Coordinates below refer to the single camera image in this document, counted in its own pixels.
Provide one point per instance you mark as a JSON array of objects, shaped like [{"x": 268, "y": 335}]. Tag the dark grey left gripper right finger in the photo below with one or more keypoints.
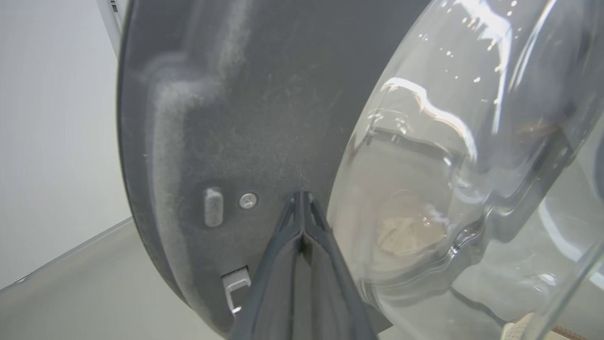
[{"x": 325, "y": 293}]

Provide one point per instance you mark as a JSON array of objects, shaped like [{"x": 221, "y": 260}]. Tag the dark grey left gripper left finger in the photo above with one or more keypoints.
[{"x": 273, "y": 293}]

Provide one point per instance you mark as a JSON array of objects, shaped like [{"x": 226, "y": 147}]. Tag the dark round glass washer door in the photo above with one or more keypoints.
[{"x": 245, "y": 118}]

